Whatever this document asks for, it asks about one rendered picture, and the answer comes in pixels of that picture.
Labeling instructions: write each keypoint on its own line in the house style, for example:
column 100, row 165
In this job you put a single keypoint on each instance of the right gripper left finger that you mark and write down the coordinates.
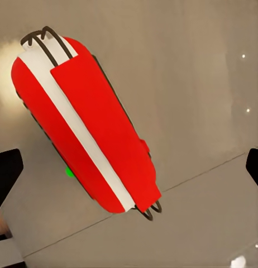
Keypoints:
column 11, row 166

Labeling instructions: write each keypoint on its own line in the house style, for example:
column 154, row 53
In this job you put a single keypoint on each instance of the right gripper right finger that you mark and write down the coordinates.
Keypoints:
column 252, row 164

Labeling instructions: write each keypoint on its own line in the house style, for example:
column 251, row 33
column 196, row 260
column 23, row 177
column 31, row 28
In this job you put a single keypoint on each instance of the coffee table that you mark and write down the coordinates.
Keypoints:
column 186, row 73

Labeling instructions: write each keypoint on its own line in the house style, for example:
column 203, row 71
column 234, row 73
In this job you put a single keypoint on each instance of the radio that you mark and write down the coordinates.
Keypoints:
column 69, row 95

